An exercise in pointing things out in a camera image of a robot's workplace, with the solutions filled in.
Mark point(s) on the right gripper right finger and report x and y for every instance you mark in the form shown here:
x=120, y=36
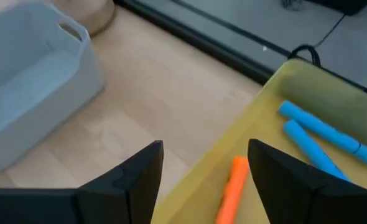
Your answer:
x=283, y=193

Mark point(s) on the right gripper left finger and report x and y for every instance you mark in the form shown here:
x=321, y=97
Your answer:
x=130, y=199

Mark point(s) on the orange highlighter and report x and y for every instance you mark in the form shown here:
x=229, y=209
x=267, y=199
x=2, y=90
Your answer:
x=233, y=193

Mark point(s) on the blue highlighter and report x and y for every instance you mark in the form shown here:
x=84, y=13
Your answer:
x=308, y=149
x=326, y=132

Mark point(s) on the yellow plastic bin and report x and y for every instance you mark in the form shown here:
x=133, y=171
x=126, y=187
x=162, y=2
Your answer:
x=264, y=118

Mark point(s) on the grey plastic bin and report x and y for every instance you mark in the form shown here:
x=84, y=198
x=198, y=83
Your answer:
x=31, y=77

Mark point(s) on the white shade wooden base lamp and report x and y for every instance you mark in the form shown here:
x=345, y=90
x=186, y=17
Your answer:
x=90, y=15

